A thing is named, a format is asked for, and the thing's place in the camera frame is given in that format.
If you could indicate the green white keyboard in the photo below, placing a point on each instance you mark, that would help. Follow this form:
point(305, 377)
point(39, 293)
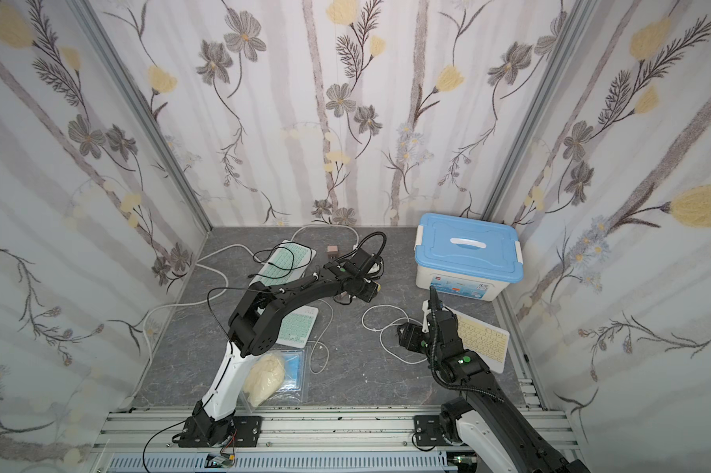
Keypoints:
point(283, 263)
point(297, 326)

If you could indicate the blue lid storage box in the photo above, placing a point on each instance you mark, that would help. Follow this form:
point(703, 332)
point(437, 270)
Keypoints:
point(467, 258)

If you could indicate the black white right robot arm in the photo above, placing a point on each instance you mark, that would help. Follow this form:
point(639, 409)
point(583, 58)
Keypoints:
point(482, 417)

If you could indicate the cream cloth bundle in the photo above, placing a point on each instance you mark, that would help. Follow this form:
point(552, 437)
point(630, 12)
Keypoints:
point(264, 379)

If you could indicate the white cable yellow keyboard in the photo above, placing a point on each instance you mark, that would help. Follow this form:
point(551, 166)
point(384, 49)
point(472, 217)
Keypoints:
point(381, 330)

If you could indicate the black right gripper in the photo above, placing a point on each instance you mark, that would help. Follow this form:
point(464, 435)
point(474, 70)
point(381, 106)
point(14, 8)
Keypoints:
point(440, 319)

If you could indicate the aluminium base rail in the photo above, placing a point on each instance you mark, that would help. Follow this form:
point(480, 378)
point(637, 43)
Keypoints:
point(338, 439)

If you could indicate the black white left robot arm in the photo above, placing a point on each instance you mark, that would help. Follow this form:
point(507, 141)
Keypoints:
point(254, 328)

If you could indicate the bag of blue masks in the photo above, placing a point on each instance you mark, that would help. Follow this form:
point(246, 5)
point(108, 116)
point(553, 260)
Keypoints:
point(291, 393)

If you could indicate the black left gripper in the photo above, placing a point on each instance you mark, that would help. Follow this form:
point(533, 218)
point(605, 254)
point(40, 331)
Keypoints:
point(360, 276)

